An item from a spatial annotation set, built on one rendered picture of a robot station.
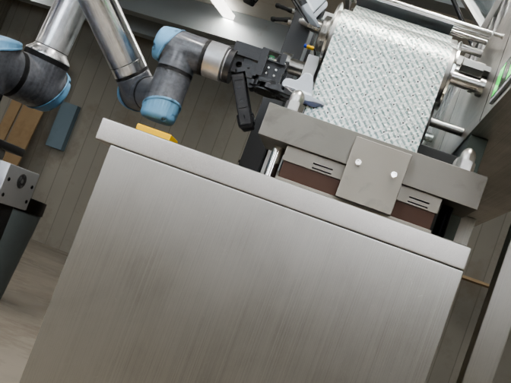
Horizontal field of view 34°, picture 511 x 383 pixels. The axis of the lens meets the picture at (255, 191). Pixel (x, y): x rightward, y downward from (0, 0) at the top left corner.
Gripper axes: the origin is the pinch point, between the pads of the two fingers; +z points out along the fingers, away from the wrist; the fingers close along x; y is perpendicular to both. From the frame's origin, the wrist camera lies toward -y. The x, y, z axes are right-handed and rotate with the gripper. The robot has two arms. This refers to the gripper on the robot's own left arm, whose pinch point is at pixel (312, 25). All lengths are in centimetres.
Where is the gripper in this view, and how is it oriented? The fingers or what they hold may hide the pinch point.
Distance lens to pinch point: 179.2
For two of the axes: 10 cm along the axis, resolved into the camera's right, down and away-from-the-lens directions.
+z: 4.9, 8.6, -1.4
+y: 8.7, -5.0, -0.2
